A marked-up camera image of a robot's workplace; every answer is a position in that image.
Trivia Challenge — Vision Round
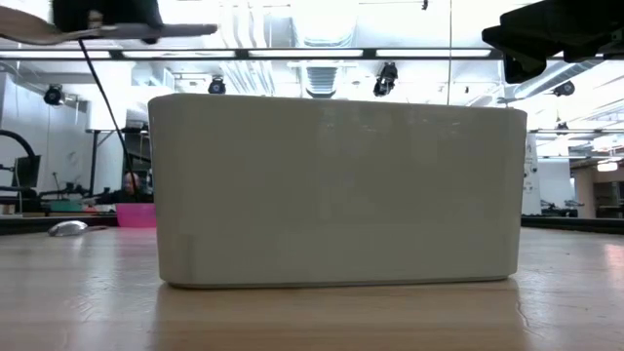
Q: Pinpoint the grey plastic bin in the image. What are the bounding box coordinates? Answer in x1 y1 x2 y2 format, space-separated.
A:
147 93 528 290

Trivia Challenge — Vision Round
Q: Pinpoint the black aluminium table frame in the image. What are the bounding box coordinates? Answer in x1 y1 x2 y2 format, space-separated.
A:
0 213 624 236

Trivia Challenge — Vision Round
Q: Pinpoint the purple handle spoon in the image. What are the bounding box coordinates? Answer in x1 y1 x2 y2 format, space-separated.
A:
0 4 219 47

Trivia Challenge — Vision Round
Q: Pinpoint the thick black hose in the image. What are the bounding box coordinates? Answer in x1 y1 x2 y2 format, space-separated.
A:
0 129 43 191

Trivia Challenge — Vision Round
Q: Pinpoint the black stand pole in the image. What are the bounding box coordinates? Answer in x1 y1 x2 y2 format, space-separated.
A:
86 128 126 206

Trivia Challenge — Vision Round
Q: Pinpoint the grey ceiling vent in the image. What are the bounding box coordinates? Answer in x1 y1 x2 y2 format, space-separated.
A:
305 65 338 98

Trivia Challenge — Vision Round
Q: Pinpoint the white banner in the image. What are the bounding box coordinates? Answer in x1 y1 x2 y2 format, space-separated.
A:
522 134 542 216

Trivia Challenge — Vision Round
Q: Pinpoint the teal box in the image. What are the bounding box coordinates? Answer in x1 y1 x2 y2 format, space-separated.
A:
48 199 85 214

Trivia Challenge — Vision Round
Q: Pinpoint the black computer monitor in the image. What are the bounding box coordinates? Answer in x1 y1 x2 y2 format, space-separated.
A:
14 154 43 190

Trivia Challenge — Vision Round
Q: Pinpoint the black ceiling beam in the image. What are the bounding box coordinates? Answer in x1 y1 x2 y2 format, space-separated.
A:
0 47 506 61

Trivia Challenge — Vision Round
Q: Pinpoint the pink plastic bowl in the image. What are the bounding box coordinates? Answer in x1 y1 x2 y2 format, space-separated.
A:
115 202 158 229

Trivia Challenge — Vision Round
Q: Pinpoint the all silver metal spoon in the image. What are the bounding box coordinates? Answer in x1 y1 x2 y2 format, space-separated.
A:
47 219 111 238

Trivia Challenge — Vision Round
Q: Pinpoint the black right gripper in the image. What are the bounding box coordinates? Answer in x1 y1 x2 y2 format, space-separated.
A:
482 0 624 85

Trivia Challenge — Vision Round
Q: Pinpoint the person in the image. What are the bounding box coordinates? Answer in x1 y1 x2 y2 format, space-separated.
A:
97 171 155 205

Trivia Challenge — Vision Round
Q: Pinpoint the black cable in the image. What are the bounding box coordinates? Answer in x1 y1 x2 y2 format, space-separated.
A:
77 38 136 196

